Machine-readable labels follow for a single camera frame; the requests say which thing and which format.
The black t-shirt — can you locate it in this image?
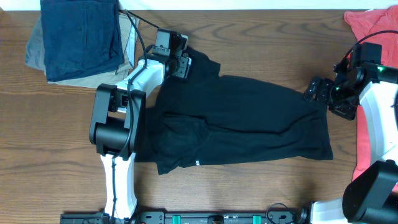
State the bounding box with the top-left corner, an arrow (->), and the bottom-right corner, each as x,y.
136,47 -> 333,175

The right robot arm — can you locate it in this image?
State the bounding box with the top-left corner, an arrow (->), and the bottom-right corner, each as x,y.
297,62 -> 397,223

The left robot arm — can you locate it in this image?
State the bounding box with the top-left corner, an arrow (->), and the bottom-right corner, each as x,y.
89,30 -> 192,223

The folded khaki garment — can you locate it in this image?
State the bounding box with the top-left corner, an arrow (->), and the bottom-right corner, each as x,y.
25,12 -> 137,88

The coral red t-shirt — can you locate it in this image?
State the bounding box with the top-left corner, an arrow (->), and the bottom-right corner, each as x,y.
344,5 -> 397,179

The folded navy blue garment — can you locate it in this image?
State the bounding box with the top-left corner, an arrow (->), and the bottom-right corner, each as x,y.
40,0 -> 123,82

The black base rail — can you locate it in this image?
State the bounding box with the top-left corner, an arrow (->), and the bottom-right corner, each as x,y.
60,208 -> 310,224

